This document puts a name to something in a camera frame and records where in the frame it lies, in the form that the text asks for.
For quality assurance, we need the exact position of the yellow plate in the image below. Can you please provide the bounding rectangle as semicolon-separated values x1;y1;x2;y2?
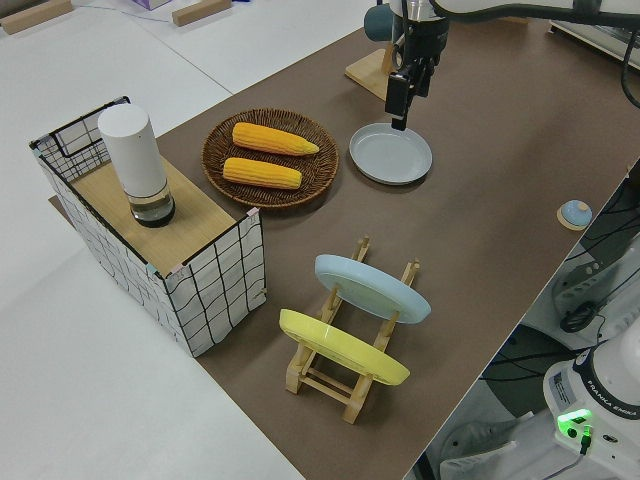
278;308;412;387

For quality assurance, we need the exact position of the wooden block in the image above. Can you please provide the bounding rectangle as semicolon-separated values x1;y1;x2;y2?
0;0;73;35
171;0;227;26

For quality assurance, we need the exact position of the light blue plate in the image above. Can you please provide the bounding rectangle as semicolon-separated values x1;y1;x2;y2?
314;254;432;325

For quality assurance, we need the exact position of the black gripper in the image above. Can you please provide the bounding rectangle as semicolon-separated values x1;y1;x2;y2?
384;16;450;133

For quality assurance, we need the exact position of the long yellow corn cob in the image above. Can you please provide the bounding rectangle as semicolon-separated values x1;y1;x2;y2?
232;122;321;157

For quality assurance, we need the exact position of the wooden mug tree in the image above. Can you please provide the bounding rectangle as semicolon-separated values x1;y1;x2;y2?
344;39;402;101

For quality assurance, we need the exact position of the round wicker basket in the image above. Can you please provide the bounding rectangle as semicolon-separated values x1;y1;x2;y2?
201;107;341;210

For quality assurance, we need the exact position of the gray plate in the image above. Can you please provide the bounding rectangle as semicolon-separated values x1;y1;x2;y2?
348;122;434;187

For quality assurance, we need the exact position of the brown table mat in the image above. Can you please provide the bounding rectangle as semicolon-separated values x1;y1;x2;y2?
47;19;640;480

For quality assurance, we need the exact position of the black coiled cable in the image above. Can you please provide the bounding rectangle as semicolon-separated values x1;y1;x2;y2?
559;302;599;335

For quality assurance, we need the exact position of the wire grid storage box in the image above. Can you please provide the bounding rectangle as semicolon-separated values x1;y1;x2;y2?
28;94;266;359

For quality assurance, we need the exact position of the dark blue mug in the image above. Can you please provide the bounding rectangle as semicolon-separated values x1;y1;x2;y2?
363;4;397;44

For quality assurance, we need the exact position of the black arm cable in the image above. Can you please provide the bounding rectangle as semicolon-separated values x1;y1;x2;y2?
621;27;640;109

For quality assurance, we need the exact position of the white toaster oven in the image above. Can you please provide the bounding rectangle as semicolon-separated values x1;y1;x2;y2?
547;17;640;66

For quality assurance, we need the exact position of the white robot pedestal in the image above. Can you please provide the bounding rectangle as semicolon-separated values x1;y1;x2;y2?
407;234;640;480

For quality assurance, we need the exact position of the short yellow corn cob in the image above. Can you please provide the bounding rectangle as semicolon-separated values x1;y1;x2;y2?
222;157;304;191

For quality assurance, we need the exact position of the wooden dish rack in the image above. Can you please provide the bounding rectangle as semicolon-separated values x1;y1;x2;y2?
285;234;422;425

